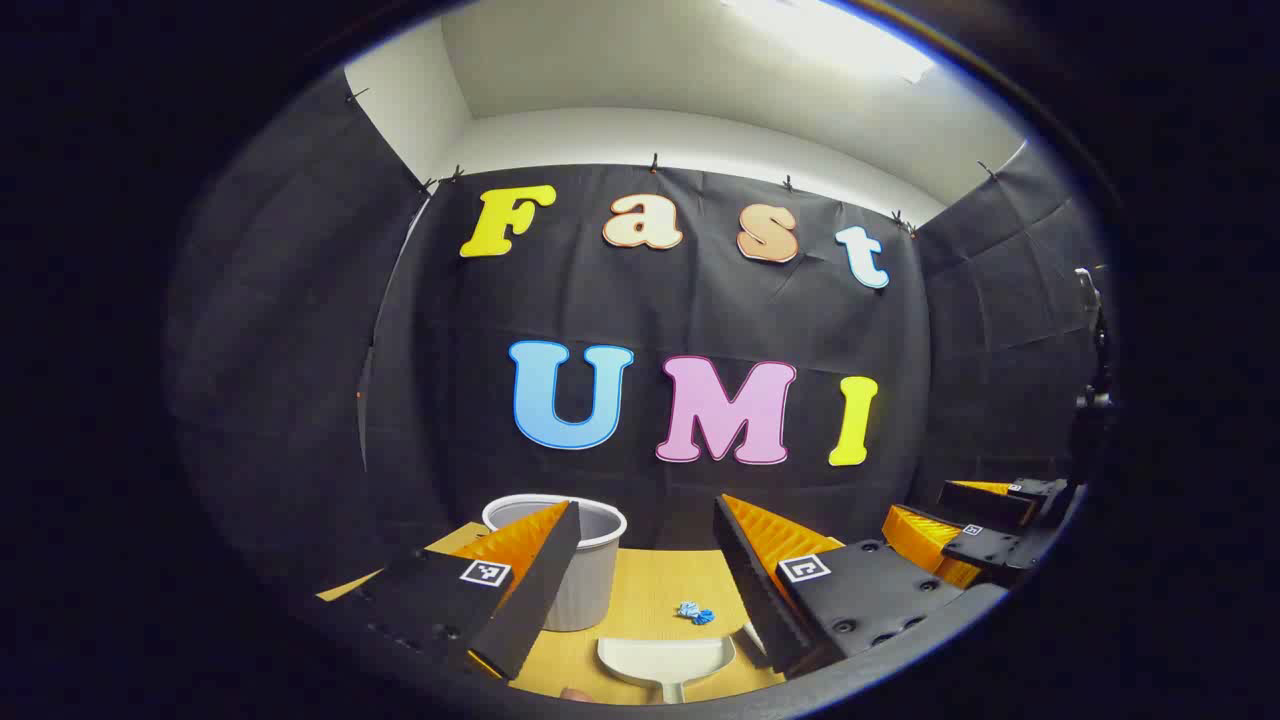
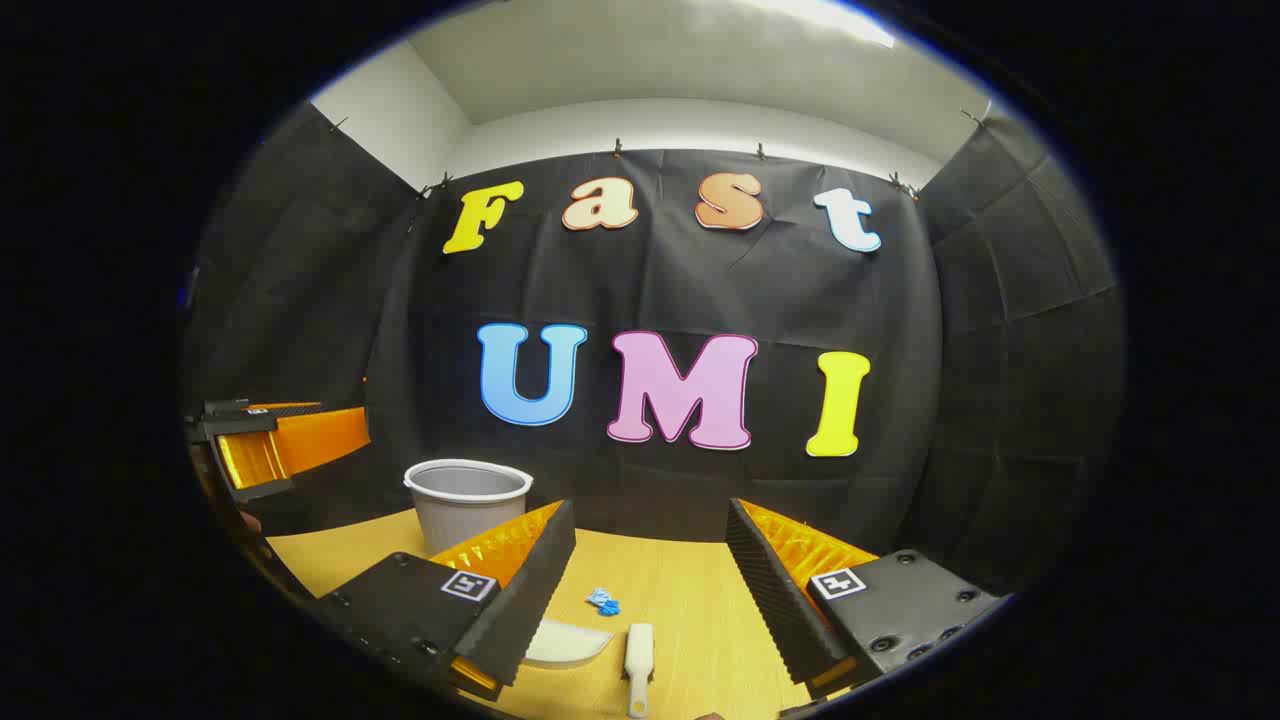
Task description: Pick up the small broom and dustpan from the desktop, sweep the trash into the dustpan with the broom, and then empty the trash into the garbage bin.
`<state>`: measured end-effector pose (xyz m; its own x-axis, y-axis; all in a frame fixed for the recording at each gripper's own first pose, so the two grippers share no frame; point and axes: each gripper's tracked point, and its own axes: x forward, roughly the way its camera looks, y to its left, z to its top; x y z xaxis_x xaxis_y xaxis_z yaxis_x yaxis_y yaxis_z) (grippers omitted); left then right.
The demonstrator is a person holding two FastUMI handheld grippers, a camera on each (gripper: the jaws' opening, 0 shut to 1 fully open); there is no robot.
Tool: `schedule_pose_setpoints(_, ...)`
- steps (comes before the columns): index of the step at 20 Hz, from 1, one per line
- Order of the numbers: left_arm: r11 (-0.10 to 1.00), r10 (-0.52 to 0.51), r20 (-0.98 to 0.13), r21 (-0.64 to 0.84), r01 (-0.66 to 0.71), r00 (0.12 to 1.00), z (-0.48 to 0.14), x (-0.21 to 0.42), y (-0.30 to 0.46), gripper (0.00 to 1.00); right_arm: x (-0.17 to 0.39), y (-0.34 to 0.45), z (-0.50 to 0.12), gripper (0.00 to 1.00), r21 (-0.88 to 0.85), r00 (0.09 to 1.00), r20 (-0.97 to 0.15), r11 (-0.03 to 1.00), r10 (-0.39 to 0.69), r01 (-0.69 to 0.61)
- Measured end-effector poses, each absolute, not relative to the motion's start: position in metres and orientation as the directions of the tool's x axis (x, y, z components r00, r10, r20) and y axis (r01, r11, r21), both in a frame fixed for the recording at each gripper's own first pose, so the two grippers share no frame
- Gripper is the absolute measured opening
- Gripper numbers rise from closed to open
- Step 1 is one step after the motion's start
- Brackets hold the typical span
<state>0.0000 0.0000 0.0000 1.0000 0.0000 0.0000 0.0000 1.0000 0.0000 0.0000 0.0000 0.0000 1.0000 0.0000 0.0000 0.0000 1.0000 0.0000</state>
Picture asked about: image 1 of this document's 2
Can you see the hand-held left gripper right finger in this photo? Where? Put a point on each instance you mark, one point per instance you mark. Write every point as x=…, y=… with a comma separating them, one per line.
x=755, y=590

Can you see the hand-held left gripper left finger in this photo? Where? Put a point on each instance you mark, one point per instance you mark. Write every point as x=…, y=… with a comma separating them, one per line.
x=540, y=590

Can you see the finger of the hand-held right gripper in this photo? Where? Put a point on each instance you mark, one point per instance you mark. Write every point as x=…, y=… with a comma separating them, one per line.
x=990, y=503
x=990, y=548

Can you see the grey ribbed garbage bin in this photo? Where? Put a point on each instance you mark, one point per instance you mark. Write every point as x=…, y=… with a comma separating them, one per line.
x=590, y=580

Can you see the blue paper trash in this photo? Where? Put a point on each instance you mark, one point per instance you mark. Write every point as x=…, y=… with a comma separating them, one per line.
x=695, y=612

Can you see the white plastic dustpan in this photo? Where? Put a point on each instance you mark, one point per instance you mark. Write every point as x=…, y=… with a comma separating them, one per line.
x=665, y=658

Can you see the wooden desktop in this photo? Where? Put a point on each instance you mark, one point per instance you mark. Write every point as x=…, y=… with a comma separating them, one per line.
x=650, y=585

